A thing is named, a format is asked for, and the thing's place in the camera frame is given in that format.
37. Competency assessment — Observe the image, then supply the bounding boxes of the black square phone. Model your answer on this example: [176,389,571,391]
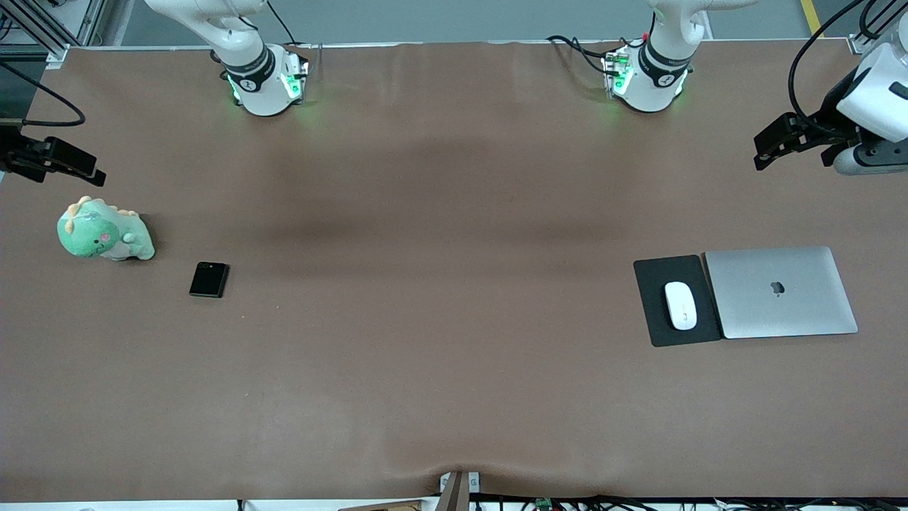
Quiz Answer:
[189,261,230,299]

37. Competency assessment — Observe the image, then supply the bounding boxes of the white computer mouse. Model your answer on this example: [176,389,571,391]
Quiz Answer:
[664,281,698,331]

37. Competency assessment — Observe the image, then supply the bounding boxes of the black mouse pad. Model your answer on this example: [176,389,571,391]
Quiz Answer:
[633,255,723,348]

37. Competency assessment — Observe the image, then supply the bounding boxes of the green dinosaur plush toy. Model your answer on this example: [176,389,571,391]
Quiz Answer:
[57,196,156,262]

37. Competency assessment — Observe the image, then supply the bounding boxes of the silver closed laptop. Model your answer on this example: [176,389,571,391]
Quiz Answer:
[704,246,859,340]

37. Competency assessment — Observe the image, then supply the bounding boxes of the green-lit left base box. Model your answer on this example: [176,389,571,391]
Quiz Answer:
[602,44,636,97]

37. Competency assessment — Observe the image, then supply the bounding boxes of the green-lit base box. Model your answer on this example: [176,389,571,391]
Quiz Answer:
[602,44,636,97]
[279,44,311,106]

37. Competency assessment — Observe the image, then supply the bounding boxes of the green-lit right base box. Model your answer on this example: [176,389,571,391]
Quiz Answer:
[279,44,311,106]

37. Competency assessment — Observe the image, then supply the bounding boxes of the brown table cover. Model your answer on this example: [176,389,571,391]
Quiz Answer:
[0,39,908,502]

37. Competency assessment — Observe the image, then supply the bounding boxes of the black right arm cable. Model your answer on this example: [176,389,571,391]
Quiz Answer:
[0,62,87,128]

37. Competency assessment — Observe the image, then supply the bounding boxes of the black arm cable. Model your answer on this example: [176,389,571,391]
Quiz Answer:
[787,0,908,132]
[0,62,87,128]

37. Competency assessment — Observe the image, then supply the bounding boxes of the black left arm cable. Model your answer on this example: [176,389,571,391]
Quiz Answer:
[787,0,908,132]

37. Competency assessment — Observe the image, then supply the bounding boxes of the aluminium frame post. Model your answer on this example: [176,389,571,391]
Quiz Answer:
[848,0,908,54]

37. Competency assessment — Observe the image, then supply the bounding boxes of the aluminium frame profiles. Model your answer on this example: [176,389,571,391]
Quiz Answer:
[0,0,107,68]

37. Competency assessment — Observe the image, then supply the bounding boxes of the black left base cables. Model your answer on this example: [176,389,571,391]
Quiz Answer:
[546,34,614,75]

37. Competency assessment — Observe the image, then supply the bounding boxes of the black right base cable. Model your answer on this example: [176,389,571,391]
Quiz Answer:
[266,0,297,47]

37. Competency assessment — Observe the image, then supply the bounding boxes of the grey metal table bracket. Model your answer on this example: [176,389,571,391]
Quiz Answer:
[438,470,482,511]

